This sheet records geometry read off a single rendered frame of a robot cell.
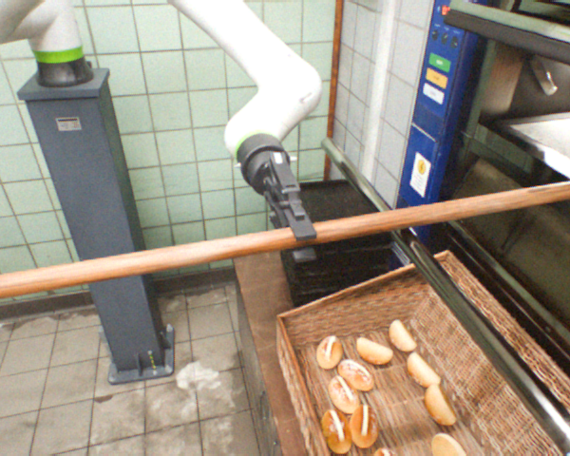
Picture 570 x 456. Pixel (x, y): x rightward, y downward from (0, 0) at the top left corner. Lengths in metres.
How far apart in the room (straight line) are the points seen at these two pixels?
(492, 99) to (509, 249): 0.34
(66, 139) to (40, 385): 1.13
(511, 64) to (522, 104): 0.11
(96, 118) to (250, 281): 0.68
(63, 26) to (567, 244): 1.25
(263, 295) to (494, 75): 0.88
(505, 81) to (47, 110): 1.14
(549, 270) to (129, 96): 1.47
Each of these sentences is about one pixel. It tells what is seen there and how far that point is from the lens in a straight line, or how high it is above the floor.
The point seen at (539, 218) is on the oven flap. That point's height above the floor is 1.06.
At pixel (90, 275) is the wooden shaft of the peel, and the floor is 1.20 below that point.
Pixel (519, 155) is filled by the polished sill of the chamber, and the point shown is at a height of 1.17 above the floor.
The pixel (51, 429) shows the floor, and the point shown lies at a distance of 1.98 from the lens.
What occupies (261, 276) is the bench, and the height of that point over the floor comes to 0.58.
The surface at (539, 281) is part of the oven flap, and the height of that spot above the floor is 0.97.
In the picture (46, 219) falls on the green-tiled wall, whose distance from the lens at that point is 2.09.
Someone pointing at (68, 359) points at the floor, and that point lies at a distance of 2.17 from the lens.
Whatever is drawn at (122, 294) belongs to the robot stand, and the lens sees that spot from 1.69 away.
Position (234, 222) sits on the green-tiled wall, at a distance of 2.10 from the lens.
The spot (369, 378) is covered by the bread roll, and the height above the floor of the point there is 0.63.
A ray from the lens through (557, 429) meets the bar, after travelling 0.52.
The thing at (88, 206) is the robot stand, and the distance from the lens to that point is 1.47.
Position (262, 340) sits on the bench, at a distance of 1.28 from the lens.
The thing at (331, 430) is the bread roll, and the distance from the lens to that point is 1.07.
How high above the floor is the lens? 1.56
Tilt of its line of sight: 35 degrees down
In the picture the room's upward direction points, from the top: straight up
